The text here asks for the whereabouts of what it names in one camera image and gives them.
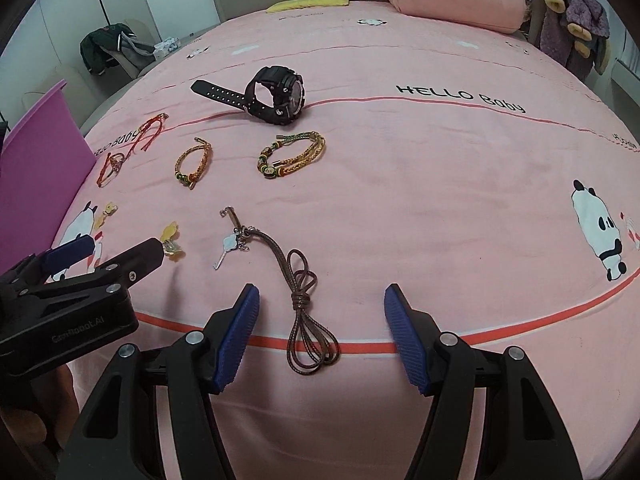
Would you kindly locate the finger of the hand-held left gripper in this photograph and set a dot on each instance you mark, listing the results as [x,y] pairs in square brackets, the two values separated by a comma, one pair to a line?
[142,257]
[70,251]

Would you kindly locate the empty beige chair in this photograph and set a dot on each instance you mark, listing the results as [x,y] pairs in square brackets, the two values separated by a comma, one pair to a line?
[62,74]

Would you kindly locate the yellow pillow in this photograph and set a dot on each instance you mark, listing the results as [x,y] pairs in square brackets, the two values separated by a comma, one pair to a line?
[305,2]

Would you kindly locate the purple plastic basin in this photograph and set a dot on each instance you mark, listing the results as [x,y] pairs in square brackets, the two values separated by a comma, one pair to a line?
[40,170]

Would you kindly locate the black digital wristwatch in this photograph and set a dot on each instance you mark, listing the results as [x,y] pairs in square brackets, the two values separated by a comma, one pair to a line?
[280,85]

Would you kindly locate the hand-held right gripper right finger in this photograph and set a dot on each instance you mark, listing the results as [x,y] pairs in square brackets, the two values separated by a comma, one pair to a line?
[405,342]

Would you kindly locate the yellow hair clip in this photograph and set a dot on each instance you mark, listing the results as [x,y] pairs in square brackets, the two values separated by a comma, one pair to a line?
[170,240]

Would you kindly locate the white tissue pack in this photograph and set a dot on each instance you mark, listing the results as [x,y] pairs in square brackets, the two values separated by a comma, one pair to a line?
[166,47]

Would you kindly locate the purple fuzzy garment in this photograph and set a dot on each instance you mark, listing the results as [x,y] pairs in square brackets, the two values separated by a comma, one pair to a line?
[575,20]

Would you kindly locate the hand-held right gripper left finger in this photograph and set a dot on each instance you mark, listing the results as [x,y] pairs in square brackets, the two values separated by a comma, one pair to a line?
[239,342]

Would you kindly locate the person's left forearm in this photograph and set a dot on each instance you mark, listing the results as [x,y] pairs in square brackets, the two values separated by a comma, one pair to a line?
[45,405]

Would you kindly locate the beige chair with jacket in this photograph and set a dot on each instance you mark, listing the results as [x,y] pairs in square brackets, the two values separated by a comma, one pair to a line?
[130,67]

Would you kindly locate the grey garment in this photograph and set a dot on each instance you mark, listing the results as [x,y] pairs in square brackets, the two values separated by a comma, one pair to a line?
[135,50]

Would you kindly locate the dark green jacket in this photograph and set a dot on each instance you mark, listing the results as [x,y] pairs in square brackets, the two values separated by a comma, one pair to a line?
[100,47]

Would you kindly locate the pink printed bed sheet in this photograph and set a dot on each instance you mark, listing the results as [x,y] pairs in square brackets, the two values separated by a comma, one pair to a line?
[450,185]

